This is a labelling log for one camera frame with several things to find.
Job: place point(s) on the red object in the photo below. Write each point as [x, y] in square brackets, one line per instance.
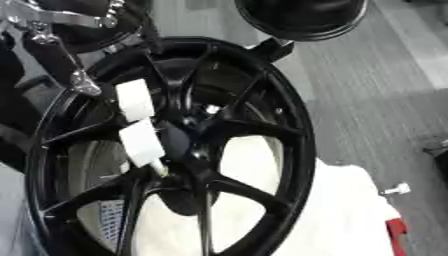
[397, 233]

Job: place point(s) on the small white pin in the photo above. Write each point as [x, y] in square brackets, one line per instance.
[398, 189]

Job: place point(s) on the blue patterned sheet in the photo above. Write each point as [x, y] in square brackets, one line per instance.
[112, 220]

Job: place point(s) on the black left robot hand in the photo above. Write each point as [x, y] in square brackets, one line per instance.
[46, 60]

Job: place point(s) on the black wheel stand bracket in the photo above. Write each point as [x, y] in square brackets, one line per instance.
[273, 49]

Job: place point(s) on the black spoked wheel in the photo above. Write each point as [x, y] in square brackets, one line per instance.
[291, 133]

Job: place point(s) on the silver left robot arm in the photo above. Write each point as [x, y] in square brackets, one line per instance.
[58, 16]

